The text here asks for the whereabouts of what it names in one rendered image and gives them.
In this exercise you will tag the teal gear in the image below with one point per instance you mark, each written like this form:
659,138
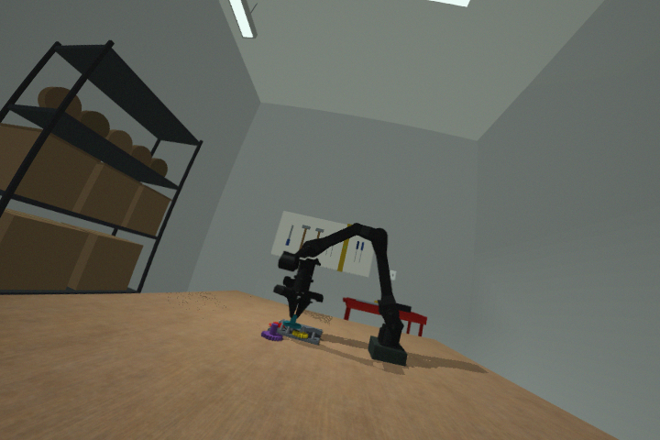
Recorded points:
292,323

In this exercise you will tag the purple gear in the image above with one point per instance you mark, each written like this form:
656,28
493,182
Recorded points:
272,334

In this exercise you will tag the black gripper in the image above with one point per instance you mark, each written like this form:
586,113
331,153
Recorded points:
301,288

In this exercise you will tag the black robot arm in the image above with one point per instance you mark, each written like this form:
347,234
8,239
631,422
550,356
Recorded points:
389,333

